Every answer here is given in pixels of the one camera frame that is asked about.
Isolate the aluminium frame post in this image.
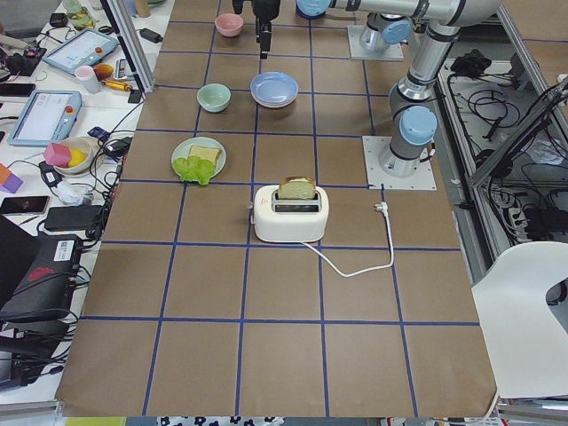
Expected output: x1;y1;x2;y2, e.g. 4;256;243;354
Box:
101;0;155;94

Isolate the pink bowl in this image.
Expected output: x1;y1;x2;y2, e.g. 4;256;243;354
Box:
215;13;244;37

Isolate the white toaster cable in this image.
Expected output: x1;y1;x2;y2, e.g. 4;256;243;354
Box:
299;201;396;279

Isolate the black power adapter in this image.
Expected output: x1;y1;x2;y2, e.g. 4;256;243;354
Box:
138;28;163;43

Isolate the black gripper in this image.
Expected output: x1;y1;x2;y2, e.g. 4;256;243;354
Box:
232;0;280;59

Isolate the lettuce leaf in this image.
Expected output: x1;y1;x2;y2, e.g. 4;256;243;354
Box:
172;155;216;185

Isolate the bread slice in toaster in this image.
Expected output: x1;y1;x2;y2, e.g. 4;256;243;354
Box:
277;177;316;200

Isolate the orange screwdriver handle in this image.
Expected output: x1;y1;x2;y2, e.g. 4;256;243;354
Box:
101;80;132;91

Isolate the pink cup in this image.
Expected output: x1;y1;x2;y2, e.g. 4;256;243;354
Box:
74;66;101;93

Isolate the green bowl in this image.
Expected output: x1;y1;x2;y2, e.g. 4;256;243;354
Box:
197;83;232;113

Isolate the blue plate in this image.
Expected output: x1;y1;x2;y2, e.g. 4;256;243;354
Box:
250;72;298;103

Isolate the pink plate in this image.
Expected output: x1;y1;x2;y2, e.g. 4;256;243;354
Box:
253;97;296;109

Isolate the white bowl with fruit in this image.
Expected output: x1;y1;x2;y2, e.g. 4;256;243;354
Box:
55;136;98;177

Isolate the green plate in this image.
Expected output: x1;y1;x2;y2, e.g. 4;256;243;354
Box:
171;137;226;185

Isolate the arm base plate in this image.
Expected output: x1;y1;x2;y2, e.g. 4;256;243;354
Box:
362;136;437;191
348;25;404;61

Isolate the bread slice on plate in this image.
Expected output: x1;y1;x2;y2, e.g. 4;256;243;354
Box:
188;146;222;165

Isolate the teach pendant tablet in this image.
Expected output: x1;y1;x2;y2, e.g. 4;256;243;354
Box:
7;90;83;147
42;28;119;75

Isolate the white chair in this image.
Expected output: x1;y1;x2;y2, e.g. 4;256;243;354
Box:
472;241;567;398

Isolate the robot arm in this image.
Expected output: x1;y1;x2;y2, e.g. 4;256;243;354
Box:
296;0;501;178
251;1;412;52

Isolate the cream toaster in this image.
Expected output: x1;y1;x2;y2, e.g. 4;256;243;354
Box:
251;185;329;243

